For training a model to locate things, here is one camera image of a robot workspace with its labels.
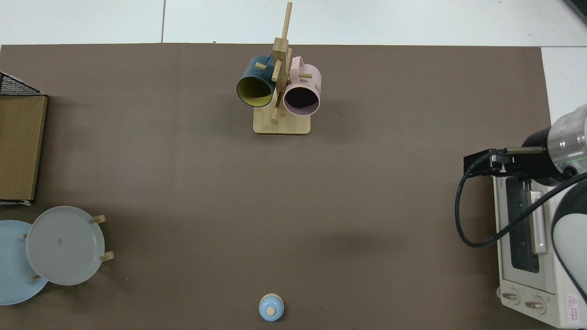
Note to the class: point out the pale toaster oven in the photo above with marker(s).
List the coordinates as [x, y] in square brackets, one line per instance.
[518, 284]

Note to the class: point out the black ribbed object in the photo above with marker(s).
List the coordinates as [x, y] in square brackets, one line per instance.
[578, 8]

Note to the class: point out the pink cup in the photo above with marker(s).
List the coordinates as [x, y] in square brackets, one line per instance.
[303, 86]

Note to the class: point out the wooden cup stand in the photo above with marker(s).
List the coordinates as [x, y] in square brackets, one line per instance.
[282, 126]

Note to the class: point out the dark teal cup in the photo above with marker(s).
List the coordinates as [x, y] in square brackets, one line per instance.
[251, 71]

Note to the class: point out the small blue round bell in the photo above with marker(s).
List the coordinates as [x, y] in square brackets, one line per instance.
[271, 308]

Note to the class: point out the brown table cloth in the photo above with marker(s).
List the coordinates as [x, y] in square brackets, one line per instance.
[183, 160]

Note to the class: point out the wooden plate rack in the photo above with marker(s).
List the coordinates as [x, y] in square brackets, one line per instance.
[100, 219]

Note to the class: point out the grey plate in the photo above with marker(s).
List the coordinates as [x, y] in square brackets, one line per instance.
[64, 245]

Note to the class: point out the light blue plate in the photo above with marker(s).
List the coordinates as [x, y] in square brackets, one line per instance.
[11, 266]

